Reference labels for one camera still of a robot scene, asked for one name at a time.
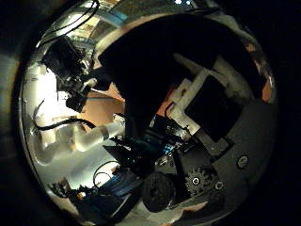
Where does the black piece of clothing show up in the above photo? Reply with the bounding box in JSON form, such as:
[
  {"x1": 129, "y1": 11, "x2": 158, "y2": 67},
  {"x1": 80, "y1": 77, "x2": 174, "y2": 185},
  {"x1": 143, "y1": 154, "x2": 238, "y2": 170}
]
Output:
[{"x1": 98, "y1": 13, "x2": 271, "y2": 139}]

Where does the black electronics rack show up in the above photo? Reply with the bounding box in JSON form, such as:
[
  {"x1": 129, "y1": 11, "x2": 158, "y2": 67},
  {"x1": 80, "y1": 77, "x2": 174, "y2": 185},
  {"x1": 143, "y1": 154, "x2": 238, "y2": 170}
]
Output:
[{"x1": 147, "y1": 115, "x2": 190, "y2": 158}]

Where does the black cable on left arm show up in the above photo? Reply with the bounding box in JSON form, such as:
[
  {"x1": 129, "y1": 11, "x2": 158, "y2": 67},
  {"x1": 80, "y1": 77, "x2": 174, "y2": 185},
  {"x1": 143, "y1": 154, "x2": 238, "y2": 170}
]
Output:
[{"x1": 32, "y1": 99, "x2": 97, "y2": 132}]

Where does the looped black cable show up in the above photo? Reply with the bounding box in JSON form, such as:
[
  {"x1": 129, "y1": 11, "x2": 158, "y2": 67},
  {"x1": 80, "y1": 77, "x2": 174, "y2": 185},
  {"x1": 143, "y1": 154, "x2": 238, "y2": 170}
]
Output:
[{"x1": 92, "y1": 159, "x2": 120, "y2": 189}]

